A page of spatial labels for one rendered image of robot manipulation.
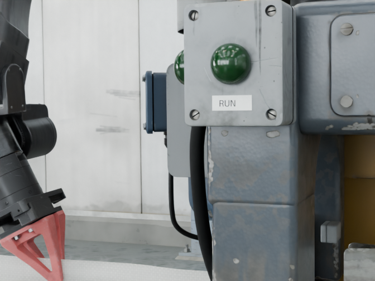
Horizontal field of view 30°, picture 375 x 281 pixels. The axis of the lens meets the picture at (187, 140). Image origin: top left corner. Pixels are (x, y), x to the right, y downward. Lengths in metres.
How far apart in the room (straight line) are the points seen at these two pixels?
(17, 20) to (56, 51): 5.87
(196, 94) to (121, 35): 5.89
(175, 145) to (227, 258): 0.44
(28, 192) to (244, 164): 0.33
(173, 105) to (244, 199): 0.45
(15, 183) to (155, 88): 0.29
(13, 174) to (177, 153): 0.27
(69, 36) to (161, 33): 0.93
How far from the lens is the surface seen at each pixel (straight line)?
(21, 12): 0.87
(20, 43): 0.85
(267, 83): 0.50
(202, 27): 0.52
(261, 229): 0.56
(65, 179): 6.70
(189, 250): 5.76
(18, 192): 0.81
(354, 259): 0.71
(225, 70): 0.49
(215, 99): 0.51
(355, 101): 0.54
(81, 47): 6.58
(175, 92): 0.99
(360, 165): 0.78
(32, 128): 0.87
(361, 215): 0.84
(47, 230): 0.81
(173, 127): 0.99
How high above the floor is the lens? 1.26
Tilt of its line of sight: 3 degrees down
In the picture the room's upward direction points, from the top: 1 degrees counter-clockwise
